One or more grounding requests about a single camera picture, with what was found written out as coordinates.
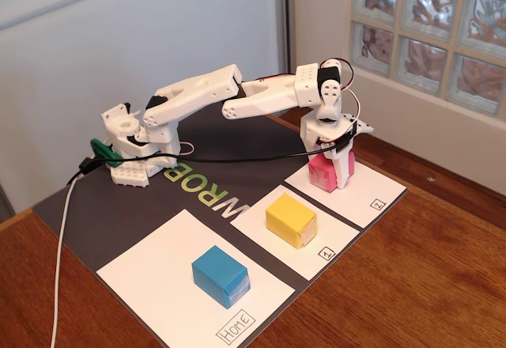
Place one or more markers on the white paper marked 2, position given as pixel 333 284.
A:
pixel 375 190

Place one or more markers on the grey metal door frame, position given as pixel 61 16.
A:
pixel 285 16

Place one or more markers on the green clamp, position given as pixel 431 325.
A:
pixel 104 152

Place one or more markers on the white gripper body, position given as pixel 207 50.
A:
pixel 316 131

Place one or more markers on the frosted door panel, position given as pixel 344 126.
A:
pixel 118 27

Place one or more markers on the white paper marked 1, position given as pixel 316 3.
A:
pixel 332 237

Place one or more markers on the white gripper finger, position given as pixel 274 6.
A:
pixel 344 168

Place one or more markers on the glass block window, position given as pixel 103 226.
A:
pixel 423 0

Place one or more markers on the yellow paper box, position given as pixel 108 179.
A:
pixel 288 217

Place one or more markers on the blue paper box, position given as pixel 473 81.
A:
pixel 217 273

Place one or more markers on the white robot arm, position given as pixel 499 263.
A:
pixel 197 91

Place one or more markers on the red paper box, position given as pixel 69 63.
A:
pixel 322 174

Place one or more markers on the black mat with WROB print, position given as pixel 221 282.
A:
pixel 99 213

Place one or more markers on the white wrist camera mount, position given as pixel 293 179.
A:
pixel 361 126

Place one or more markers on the white paper marked HOME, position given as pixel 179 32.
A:
pixel 158 265

